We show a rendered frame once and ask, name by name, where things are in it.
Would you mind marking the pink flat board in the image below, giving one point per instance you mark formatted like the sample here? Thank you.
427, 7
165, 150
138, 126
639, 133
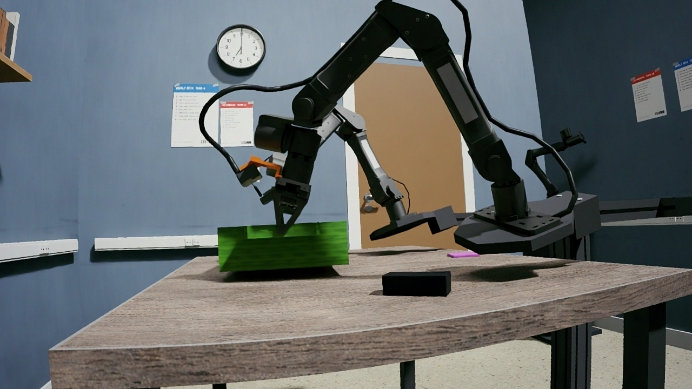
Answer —
463, 254

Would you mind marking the green wooden maze board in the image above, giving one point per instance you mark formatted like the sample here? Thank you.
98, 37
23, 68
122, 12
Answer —
298, 247

